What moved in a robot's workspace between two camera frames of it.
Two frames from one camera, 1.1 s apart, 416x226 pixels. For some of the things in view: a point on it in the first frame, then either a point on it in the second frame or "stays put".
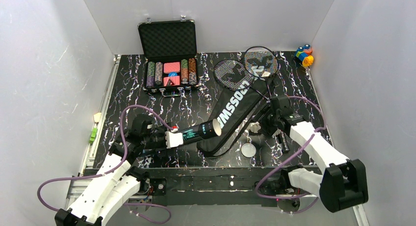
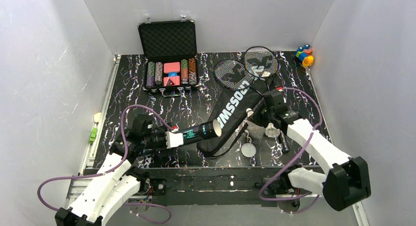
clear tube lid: (248, 150) stays put
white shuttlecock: (254, 127) to (272, 131)
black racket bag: (234, 113) stays put
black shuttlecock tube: (207, 129) stays put
